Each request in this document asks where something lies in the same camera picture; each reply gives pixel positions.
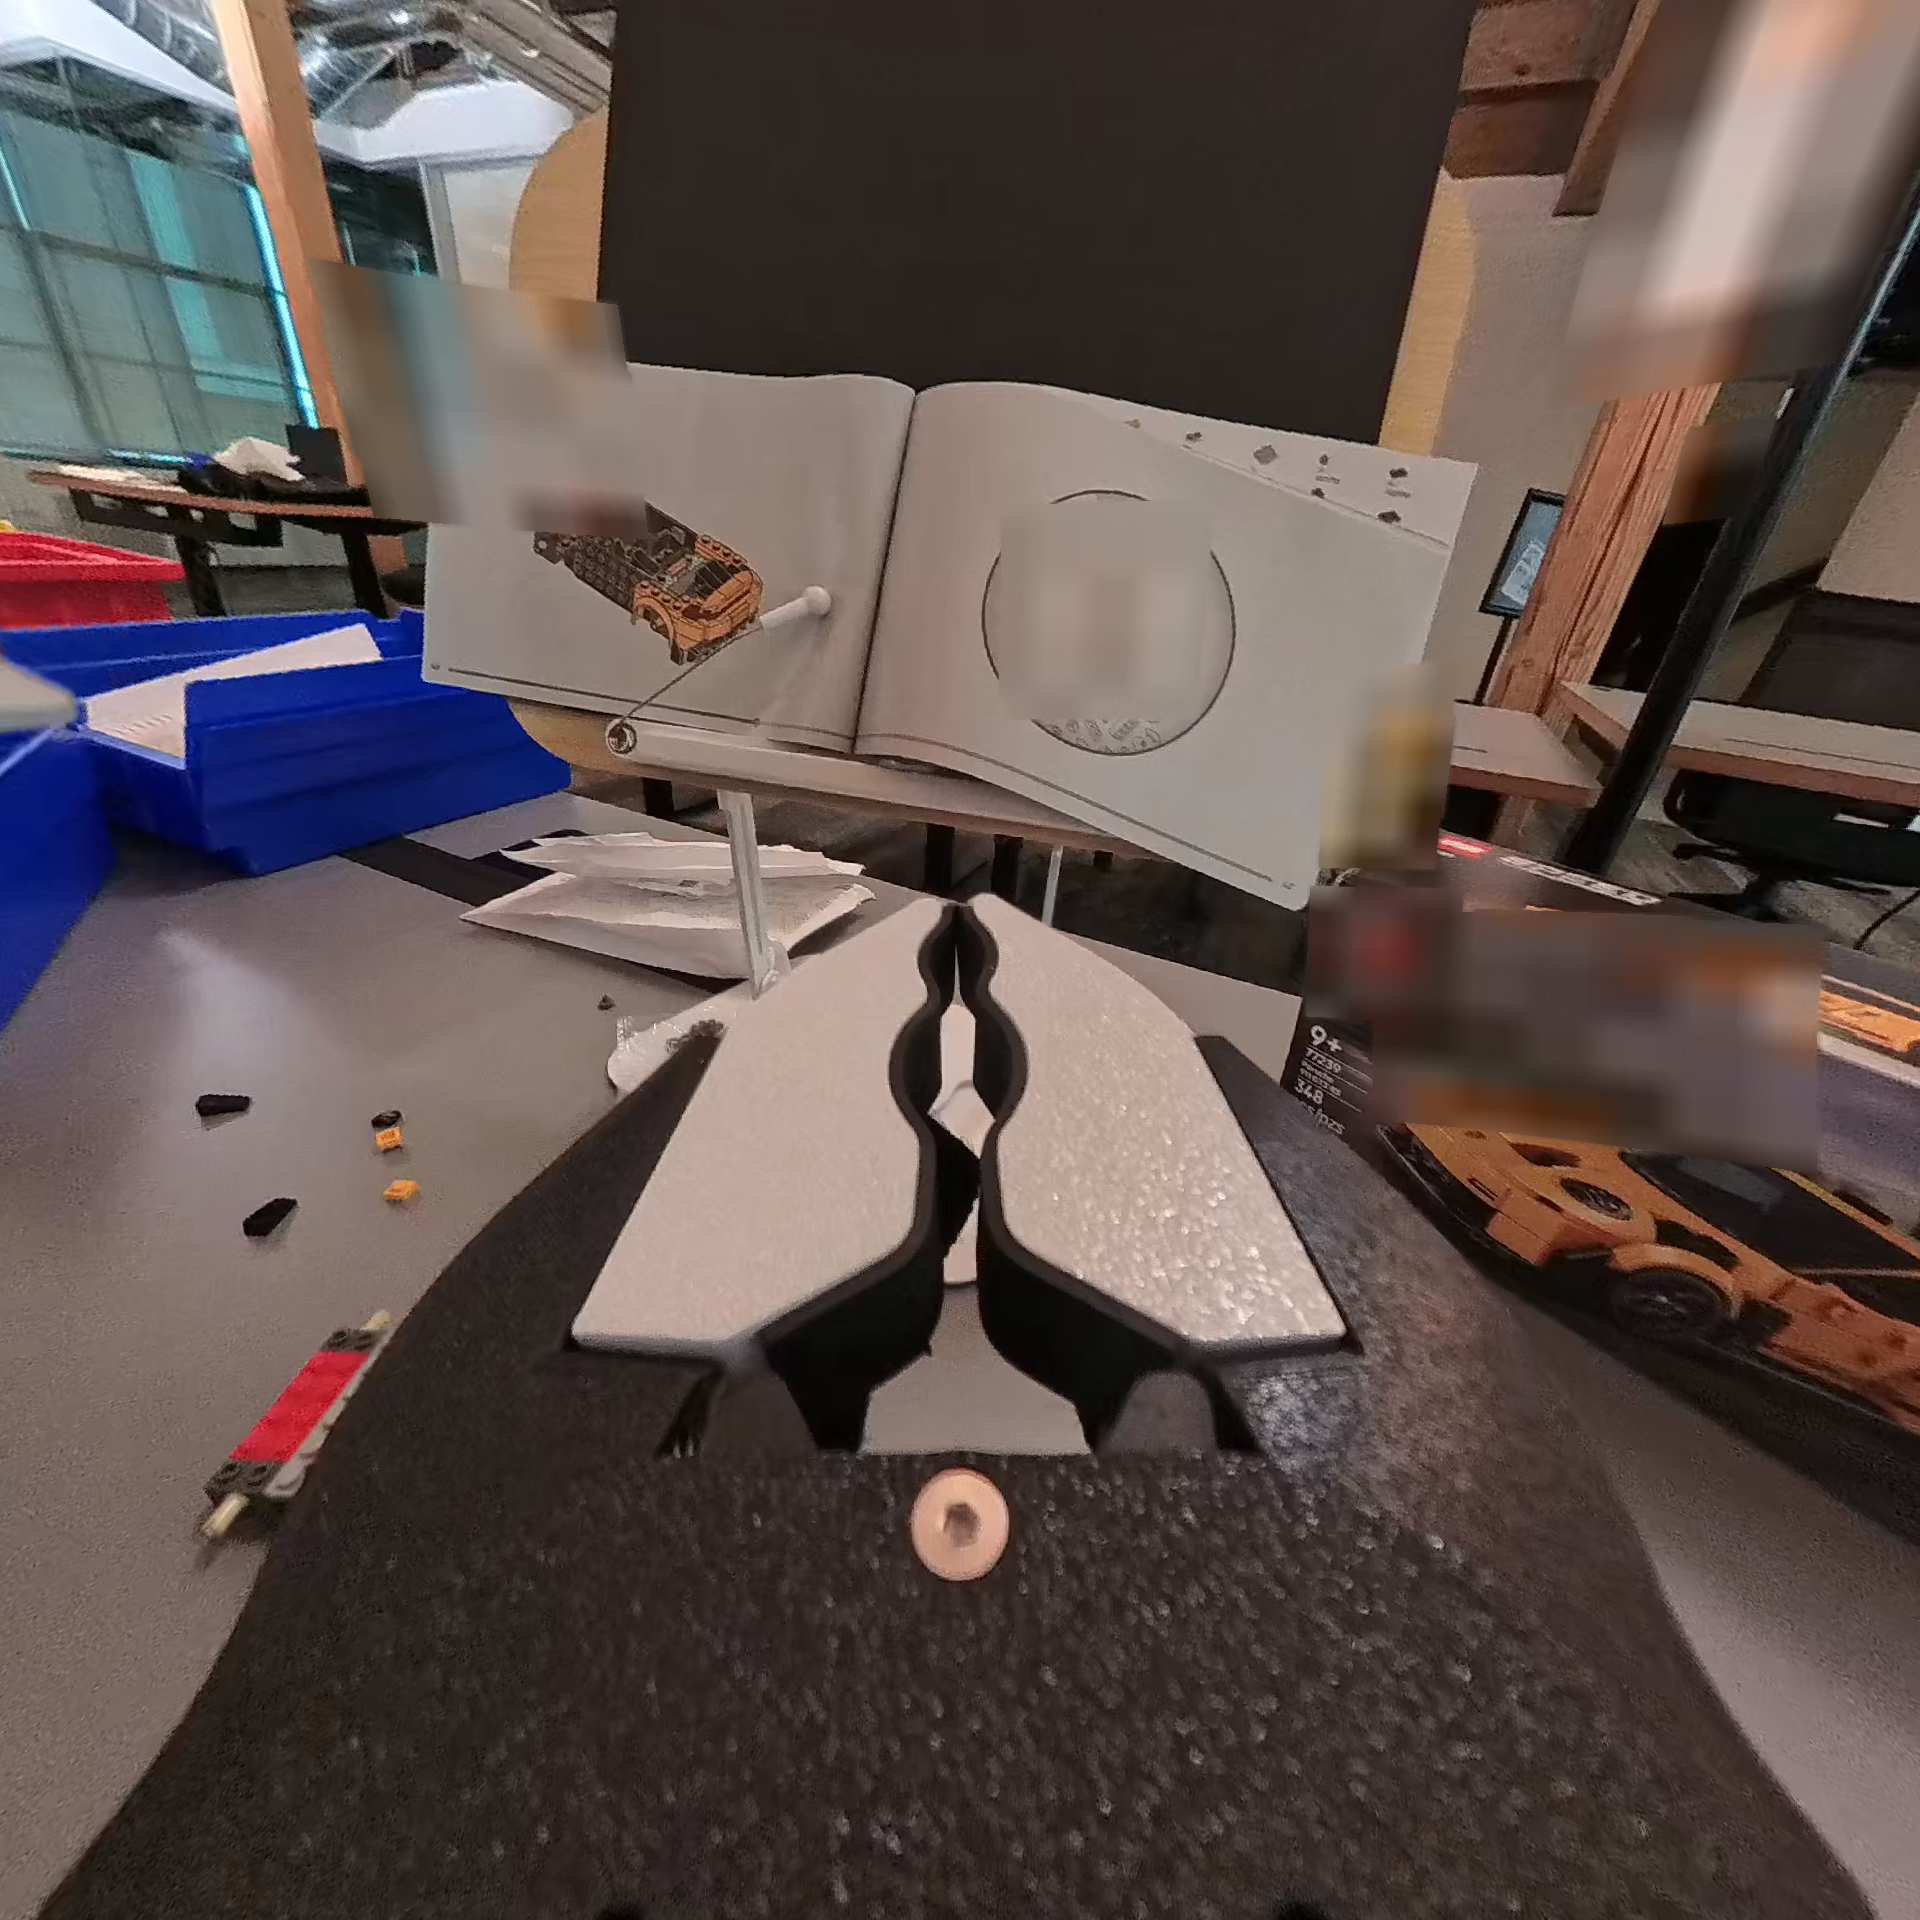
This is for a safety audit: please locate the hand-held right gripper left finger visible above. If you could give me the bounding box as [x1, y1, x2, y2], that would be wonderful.
[570, 895, 980, 1451]

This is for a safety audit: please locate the black framed wall screen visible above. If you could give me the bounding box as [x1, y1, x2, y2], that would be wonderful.
[1476, 487, 1571, 621]

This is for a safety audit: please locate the red plastic bin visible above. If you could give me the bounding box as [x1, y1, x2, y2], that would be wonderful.
[0, 533, 186, 628]

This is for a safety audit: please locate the black office chair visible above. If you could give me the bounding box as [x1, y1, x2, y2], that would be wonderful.
[1661, 766, 1920, 921]

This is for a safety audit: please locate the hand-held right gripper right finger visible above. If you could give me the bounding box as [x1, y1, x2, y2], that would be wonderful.
[958, 893, 1348, 1451]

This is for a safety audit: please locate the black backdrop panel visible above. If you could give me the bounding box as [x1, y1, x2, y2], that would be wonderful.
[597, 0, 1481, 446]

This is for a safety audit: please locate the lego set box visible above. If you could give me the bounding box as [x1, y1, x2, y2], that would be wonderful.
[1282, 833, 1920, 1519]

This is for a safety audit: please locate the lego instruction booklet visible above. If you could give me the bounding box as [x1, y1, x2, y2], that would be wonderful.
[422, 359, 1481, 913]

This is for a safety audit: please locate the white book stand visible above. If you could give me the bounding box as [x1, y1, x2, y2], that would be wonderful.
[604, 585, 1070, 995]

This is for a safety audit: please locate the blue plastic bin with paper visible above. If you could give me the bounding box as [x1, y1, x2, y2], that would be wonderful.
[0, 607, 573, 878]

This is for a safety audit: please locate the large blue plastic bin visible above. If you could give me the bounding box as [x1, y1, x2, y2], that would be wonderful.
[0, 703, 117, 1030]

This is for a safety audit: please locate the black metal pole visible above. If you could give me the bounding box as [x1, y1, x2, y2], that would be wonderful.
[1559, 210, 1920, 876]

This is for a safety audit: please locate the orange and black lego car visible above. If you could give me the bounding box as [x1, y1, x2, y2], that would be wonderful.
[198, 1310, 396, 1545]

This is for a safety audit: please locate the wooden edged office desk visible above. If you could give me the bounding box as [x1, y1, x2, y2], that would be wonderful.
[30, 457, 425, 620]
[1447, 681, 1920, 887]

